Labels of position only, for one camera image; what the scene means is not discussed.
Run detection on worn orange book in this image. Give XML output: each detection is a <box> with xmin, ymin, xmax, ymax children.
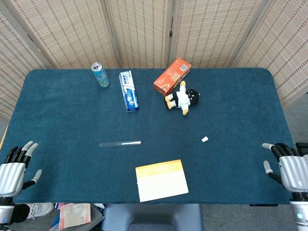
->
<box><xmin>58</xmin><ymin>203</ymin><xmax>92</xmax><ymax>231</ymax></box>

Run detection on light blue drink can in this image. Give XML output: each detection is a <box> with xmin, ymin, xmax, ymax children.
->
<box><xmin>90</xmin><ymin>62</ymin><xmax>111</xmax><ymax>89</ymax></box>

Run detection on black white plush doll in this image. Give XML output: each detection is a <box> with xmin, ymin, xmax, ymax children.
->
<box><xmin>164</xmin><ymin>80</ymin><xmax>201</xmax><ymax>116</ymax></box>

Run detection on grey blue chair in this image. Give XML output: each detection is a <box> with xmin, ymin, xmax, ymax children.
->
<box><xmin>101</xmin><ymin>203</ymin><xmax>204</xmax><ymax>231</ymax></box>

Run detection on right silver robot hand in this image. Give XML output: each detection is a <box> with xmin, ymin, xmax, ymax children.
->
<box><xmin>261</xmin><ymin>142</ymin><xmax>308</xmax><ymax>193</ymax></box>

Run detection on clear glass test tube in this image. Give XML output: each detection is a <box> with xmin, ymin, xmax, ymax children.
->
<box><xmin>98</xmin><ymin>141</ymin><xmax>142</xmax><ymax>148</ymax></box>

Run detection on orange white notepad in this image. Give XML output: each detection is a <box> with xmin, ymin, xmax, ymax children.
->
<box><xmin>135</xmin><ymin>159</ymin><xmax>190</xmax><ymax>203</ymax></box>

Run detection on dark blue table cloth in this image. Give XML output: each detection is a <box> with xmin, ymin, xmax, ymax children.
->
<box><xmin>0</xmin><ymin>68</ymin><xmax>299</xmax><ymax>205</ymax></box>

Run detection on blue white toothpaste box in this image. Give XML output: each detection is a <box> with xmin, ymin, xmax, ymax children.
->
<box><xmin>118</xmin><ymin>70</ymin><xmax>140</xmax><ymax>113</ymax></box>

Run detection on woven bamboo folding screen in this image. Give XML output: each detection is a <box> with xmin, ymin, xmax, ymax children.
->
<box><xmin>0</xmin><ymin>0</ymin><xmax>308</xmax><ymax>121</ymax></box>

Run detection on orange cardboard box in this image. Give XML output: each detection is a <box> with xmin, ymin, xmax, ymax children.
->
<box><xmin>153</xmin><ymin>57</ymin><xmax>193</xmax><ymax>96</ymax></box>

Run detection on black rounded object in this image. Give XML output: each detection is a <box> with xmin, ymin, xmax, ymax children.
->
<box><xmin>11</xmin><ymin>203</ymin><xmax>31</xmax><ymax>224</ymax></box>

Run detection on black box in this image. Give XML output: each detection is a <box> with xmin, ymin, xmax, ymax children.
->
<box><xmin>295</xmin><ymin>142</ymin><xmax>308</xmax><ymax>156</ymax></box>

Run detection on white sneaker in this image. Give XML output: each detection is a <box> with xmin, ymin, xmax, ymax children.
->
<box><xmin>25</xmin><ymin>203</ymin><xmax>55</xmax><ymax>219</ymax></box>

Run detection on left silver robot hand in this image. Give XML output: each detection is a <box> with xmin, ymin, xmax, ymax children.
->
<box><xmin>0</xmin><ymin>141</ymin><xmax>43</xmax><ymax>197</ymax></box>

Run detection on grey fabric bag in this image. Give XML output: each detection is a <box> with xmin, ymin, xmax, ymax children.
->
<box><xmin>90</xmin><ymin>204</ymin><xmax>106</xmax><ymax>231</ymax></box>

